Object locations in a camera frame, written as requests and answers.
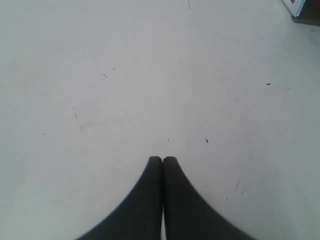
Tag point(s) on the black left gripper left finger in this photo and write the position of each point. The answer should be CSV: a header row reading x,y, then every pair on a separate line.
x,y
139,215

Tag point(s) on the blue white cardboard box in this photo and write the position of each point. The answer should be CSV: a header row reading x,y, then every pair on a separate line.
x,y
304,11

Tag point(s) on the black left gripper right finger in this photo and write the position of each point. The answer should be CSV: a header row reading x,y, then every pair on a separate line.
x,y
187,216

